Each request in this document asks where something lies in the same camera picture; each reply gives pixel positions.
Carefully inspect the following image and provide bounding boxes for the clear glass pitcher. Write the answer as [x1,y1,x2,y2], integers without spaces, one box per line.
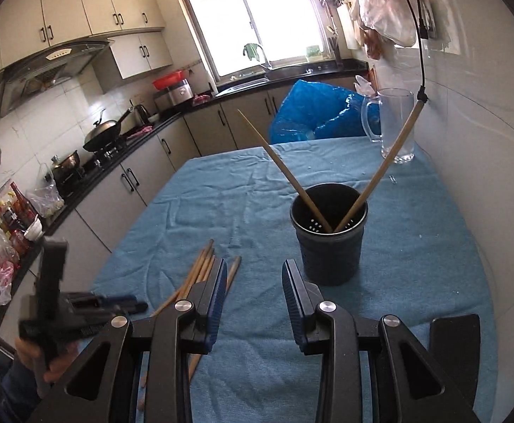
[361,88,416,165]

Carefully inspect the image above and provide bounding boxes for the blue towel table cover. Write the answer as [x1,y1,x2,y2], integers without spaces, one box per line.
[91,134,498,423]

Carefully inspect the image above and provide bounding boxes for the tan brown plastic bag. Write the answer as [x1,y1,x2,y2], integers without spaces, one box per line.
[364,26,384,61]

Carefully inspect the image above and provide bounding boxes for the steel kitchen sink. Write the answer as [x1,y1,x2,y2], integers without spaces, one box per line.
[216,77,269,94]

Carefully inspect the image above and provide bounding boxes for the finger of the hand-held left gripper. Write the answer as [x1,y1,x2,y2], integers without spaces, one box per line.
[93,293,150,318]

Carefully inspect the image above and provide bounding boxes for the beige upper kitchen cabinets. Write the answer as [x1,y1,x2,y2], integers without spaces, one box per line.
[0,0,169,49]

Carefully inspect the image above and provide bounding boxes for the small beige wall cabinet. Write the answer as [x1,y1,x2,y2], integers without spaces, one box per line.
[108,31,175,81]

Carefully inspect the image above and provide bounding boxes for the kitchen window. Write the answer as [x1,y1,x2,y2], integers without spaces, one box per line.
[171,0,333,82]

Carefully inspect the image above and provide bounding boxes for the black kitchen countertop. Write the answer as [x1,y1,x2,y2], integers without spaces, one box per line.
[0,57,369,318]

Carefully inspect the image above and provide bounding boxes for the person's left hand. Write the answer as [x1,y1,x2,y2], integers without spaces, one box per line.
[14,337,79,384]

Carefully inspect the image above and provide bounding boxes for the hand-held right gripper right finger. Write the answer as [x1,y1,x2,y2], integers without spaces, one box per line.
[282,259,482,423]

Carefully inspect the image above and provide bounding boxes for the glass range hood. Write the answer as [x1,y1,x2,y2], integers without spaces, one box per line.
[0,39,115,119]

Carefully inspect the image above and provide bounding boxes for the black power cable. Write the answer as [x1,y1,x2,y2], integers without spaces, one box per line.
[398,0,429,103]

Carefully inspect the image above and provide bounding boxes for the row of sauce bottles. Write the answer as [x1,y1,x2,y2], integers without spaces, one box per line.
[0,180,41,250]

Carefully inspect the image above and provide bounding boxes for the white cutting board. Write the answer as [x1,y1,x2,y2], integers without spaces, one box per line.
[340,4,362,50]

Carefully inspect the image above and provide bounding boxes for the white ceramic bowl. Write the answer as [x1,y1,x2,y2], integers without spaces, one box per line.
[23,220,45,241]

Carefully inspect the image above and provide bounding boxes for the beige lower kitchen cabinets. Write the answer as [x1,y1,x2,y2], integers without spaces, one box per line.
[0,84,294,353]

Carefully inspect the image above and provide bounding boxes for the black wok with lid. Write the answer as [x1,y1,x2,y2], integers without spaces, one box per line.
[83,108,134,151]

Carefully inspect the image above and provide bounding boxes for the black flat rectangular block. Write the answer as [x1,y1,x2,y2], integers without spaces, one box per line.
[429,314,482,410]

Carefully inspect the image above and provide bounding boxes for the beige kitchen cabinets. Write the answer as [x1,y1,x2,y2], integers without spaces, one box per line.
[0,84,294,353]
[0,0,169,49]

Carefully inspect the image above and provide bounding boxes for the blue plastic bag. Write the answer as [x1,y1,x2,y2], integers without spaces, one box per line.
[269,79,383,145]

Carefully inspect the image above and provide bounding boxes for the black utensil holder cup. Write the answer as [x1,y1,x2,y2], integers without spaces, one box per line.
[289,184,369,287]

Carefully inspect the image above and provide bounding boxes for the red plastic basin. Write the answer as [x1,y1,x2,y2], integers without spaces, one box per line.
[152,70,187,91]

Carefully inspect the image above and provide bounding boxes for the metal sink faucet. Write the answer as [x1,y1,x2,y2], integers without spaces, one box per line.
[252,44,274,70]

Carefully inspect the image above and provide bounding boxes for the black gas stove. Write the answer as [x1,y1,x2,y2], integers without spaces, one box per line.
[54,134,128,186]

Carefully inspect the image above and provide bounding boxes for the pale translucent plastic bag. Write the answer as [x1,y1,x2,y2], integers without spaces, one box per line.
[357,0,418,48]

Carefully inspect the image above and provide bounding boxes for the white wall socket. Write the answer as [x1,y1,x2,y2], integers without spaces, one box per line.
[420,0,439,40]

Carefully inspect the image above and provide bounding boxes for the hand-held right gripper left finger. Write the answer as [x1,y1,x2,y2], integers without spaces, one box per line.
[28,258,229,423]

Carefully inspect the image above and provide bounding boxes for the bundle of wooden chopsticks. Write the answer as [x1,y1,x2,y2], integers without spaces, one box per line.
[138,239,243,410]

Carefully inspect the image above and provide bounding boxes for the person's left forearm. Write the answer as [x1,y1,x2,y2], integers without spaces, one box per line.
[0,359,48,423]

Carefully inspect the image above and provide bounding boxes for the silver rice cooker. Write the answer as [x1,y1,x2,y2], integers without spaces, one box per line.
[165,79,194,107]

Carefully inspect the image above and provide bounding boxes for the clear plastic bag of food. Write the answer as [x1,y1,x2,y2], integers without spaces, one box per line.
[28,183,66,219]

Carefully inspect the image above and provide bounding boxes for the steel cooking pot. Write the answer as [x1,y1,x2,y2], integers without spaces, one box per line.
[51,151,84,182]

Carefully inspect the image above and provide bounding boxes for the tan wooden chopstick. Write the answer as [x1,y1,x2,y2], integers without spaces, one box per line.
[334,99,429,233]
[237,109,333,233]

